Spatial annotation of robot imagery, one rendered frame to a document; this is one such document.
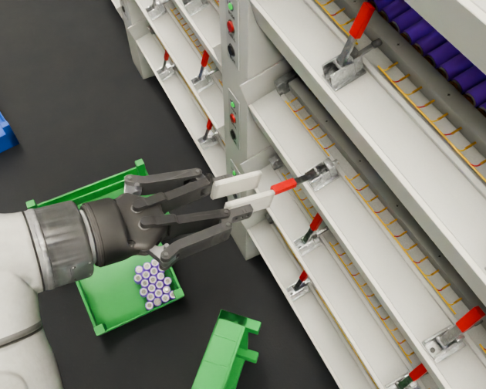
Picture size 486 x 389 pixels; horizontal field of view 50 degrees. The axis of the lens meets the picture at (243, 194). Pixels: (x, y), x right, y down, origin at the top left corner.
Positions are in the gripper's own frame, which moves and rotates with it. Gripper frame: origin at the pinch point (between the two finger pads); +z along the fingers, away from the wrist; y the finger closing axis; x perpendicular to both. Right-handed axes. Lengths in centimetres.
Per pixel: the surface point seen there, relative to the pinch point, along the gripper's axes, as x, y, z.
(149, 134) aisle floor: -56, -66, 16
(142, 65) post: -49, -88, 22
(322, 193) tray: -1.4, 2.4, 11.8
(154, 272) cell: -50, -20, 0
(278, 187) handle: -0.1, 0.4, 5.3
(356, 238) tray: -1.3, 10.6, 12.0
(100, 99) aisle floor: -58, -86, 9
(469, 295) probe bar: 3.9, 24.2, 16.3
